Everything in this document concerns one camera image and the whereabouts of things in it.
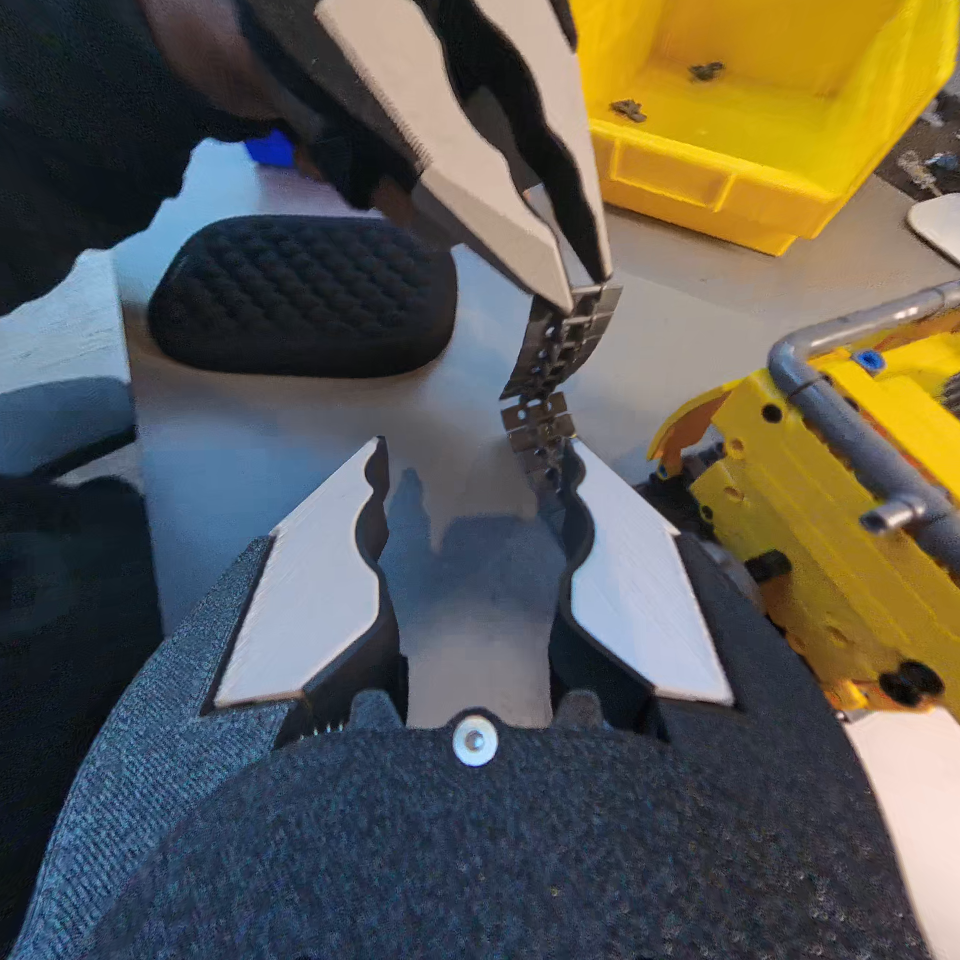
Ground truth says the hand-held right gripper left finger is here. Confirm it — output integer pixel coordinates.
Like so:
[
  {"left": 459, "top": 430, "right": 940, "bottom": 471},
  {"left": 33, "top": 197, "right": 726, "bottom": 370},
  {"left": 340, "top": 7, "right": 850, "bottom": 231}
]
[{"left": 210, "top": 435, "right": 403, "bottom": 714}]

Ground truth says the blue storage bin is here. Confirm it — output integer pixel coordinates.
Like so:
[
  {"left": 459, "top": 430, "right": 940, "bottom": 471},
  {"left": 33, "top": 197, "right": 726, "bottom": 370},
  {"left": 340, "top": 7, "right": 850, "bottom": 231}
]
[{"left": 240, "top": 128, "right": 298, "bottom": 169}]

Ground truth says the yellow storage bin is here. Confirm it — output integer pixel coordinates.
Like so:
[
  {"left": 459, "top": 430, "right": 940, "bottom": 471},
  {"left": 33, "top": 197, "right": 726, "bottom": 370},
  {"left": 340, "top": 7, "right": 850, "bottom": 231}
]
[{"left": 570, "top": 0, "right": 960, "bottom": 256}]

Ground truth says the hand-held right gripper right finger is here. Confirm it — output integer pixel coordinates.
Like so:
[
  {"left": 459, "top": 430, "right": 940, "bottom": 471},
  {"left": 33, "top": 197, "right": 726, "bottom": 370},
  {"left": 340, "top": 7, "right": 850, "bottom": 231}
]
[{"left": 548, "top": 443, "right": 736, "bottom": 709}]

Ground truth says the yellow toy brick bulldozer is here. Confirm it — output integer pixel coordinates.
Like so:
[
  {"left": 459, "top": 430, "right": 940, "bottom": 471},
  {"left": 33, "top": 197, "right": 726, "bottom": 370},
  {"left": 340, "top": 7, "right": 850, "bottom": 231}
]
[{"left": 648, "top": 282, "right": 960, "bottom": 714}]

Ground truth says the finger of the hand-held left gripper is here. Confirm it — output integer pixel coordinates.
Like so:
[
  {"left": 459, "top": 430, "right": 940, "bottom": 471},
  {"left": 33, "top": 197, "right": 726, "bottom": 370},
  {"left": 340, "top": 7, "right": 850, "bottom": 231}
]
[
  {"left": 312, "top": 0, "right": 579, "bottom": 316},
  {"left": 473, "top": 0, "right": 616, "bottom": 289}
]

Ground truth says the grey toy track chain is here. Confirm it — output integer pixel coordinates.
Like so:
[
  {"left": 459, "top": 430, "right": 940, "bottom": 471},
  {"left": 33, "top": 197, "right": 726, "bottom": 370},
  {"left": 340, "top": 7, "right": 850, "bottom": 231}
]
[{"left": 500, "top": 278, "right": 624, "bottom": 496}]

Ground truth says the person's left forearm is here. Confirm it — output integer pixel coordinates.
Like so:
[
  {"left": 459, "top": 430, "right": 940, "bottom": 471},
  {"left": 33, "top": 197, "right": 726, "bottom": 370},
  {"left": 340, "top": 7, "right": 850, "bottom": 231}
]
[{"left": 0, "top": 0, "right": 204, "bottom": 316}]

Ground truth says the person's left hand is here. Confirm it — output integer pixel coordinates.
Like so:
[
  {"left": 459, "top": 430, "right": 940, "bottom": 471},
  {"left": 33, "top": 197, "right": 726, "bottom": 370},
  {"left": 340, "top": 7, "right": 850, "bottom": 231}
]
[{"left": 143, "top": 0, "right": 312, "bottom": 145}]

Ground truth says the black quilted wrist rest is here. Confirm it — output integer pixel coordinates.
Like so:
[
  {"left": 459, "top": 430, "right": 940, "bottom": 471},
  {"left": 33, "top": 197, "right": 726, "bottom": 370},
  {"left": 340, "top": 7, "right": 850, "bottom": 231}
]
[{"left": 147, "top": 215, "right": 459, "bottom": 379}]

